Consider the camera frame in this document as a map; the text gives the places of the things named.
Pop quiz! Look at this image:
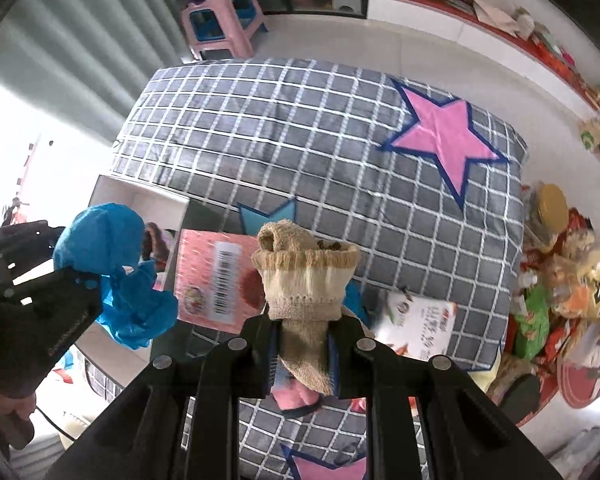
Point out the grey checked blanket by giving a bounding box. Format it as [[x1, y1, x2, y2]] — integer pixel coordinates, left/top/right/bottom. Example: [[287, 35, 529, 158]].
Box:
[[82, 57, 528, 480]]

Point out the pink plastic stool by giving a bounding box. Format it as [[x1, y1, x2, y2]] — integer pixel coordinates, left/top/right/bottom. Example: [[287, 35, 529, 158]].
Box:
[[180, 0, 270, 61]]

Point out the round red tray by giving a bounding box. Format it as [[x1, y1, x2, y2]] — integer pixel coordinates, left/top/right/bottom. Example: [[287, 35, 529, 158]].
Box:
[[557, 345, 600, 410]]

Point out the grey-green curtain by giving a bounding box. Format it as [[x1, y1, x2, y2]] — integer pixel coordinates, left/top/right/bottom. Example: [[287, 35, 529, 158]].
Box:
[[0, 0, 191, 126]]

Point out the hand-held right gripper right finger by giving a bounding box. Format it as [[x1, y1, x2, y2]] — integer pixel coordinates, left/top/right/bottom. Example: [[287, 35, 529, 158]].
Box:
[[327, 310, 563, 480]]

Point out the white counter with red top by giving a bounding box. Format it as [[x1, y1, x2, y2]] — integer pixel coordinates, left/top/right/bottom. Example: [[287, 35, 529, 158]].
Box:
[[370, 0, 600, 116]]

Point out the person's left hand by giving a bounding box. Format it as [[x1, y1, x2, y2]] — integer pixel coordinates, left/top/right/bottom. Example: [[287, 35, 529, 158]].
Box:
[[2, 393, 37, 423]]

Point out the dark brown soft toy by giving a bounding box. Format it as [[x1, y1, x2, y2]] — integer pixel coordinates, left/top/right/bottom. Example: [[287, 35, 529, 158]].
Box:
[[142, 222, 177, 263]]

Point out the pink slipper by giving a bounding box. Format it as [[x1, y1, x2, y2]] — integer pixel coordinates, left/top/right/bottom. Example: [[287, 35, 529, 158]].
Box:
[[271, 375, 326, 418]]

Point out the blue cloth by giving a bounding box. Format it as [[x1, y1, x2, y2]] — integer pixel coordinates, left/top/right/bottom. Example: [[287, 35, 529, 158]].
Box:
[[53, 203, 179, 351]]

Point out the beige sock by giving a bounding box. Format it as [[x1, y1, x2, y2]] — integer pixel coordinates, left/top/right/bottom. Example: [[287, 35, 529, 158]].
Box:
[[251, 220, 361, 396]]

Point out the jar with gold lid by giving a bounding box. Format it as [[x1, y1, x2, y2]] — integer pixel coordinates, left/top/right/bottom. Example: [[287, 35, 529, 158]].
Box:
[[530, 184, 571, 253]]

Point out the black cable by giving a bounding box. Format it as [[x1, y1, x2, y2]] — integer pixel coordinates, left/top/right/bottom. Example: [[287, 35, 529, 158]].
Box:
[[32, 407, 81, 443]]

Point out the white packet with red print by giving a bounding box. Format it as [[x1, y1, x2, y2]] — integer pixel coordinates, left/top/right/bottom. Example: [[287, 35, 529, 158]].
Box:
[[372, 290, 458, 361]]

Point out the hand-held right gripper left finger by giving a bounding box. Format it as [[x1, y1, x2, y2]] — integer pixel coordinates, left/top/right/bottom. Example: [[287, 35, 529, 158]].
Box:
[[45, 315, 283, 480]]

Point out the pile of snack packets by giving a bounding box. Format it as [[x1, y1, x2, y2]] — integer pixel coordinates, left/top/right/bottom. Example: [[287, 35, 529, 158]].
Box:
[[505, 200, 600, 376]]

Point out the white storage box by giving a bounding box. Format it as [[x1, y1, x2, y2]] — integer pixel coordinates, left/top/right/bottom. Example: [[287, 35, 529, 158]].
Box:
[[75, 174, 241, 401]]

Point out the pink packet with label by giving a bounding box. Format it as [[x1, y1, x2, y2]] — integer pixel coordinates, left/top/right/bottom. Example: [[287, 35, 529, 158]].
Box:
[[172, 229, 268, 333]]

